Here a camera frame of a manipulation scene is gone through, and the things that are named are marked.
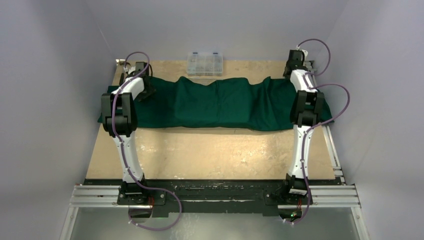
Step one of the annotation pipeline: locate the dark green surgical drape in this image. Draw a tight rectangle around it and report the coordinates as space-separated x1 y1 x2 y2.
97 76 333 132

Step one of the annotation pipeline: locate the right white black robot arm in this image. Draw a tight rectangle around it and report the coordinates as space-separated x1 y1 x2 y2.
280 48 324 204

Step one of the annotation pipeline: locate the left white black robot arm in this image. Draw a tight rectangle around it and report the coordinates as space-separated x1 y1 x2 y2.
100 61 156 205

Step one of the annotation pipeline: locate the clear plastic compartment box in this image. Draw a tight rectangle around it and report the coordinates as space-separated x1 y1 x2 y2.
186 52 224 76

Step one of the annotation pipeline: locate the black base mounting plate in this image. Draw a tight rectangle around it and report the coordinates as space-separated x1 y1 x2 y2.
82 178 345 219

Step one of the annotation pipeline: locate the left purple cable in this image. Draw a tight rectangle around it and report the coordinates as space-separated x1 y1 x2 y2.
110 51 183 232

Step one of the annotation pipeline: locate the purple cable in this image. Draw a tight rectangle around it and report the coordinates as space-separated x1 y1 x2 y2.
110 51 183 232
283 38 351 226

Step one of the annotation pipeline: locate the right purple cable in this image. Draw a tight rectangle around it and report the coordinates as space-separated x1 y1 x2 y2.
283 38 351 226

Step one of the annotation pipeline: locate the right side aluminium rail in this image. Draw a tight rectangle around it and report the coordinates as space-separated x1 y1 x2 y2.
304 60 346 185

